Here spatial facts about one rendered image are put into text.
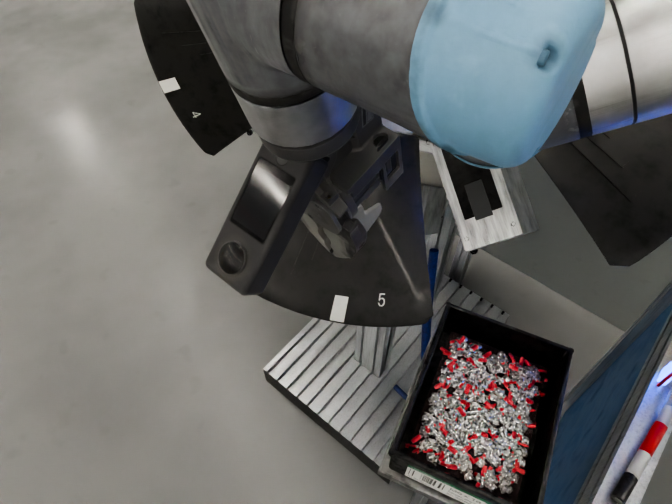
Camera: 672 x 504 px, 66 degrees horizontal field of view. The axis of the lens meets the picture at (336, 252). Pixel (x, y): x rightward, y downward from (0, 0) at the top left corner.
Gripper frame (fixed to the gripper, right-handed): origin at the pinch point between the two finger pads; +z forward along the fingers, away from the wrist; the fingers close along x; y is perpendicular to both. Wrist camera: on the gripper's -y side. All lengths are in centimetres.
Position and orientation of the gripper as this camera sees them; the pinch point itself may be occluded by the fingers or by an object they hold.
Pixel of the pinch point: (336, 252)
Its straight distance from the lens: 51.4
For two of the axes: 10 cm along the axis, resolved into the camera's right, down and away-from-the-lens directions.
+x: -7.4, -5.5, 3.9
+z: 1.7, 4.1, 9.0
